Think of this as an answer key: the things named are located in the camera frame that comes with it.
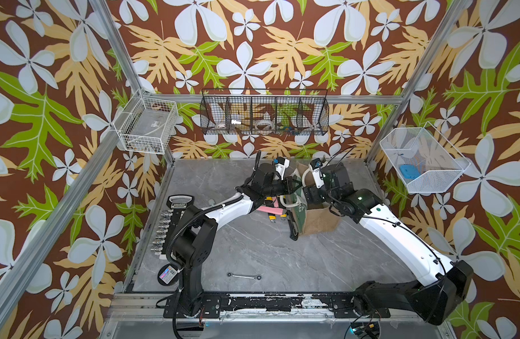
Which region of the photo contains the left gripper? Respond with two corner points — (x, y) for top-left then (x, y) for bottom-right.
(261, 177), (302, 199)

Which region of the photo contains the pink art knife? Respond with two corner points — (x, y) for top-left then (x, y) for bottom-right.
(258, 206), (285, 216)

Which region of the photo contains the green burlap christmas pouch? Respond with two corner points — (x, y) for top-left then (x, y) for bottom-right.
(279, 162), (341, 237)

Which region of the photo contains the black metal utility knife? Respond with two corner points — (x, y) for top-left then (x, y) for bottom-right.
(288, 218), (299, 241)

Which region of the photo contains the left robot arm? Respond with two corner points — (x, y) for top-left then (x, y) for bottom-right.
(165, 157), (301, 316)

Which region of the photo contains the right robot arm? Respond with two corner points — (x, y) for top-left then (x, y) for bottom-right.
(303, 158), (473, 326)

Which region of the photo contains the blue object in basket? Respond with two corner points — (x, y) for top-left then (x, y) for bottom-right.
(399, 164), (422, 182)

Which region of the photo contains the white mesh basket right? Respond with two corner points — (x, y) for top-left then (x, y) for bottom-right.
(380, 122), (471, 194)

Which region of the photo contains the small steel wrench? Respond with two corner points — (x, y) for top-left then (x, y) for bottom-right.
(227, 272), (262, 281)

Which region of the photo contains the black tape roll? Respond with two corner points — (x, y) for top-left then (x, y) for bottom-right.
(157, 264), (179, 286)

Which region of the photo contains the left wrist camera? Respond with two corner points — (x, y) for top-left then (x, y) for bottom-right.
(273, 157), (291, 179)

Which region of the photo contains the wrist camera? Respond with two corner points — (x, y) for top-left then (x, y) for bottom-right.
(273, 157), (291, 179)
(309, 158), (324, 189)

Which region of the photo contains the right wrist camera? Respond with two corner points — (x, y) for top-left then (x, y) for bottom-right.
(309, 158), (324, 189)

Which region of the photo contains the black wire basket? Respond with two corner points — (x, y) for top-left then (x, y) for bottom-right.
(198, 88), (329, 136)

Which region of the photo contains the socket set rail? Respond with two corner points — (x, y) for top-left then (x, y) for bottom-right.
(151, 194), (194, 260)

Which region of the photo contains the black mounting rail base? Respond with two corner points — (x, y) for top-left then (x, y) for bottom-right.
(188, 292), (391, 321)

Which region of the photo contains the white wire basket left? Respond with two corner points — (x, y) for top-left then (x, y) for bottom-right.
(114, 90), (179, 155)

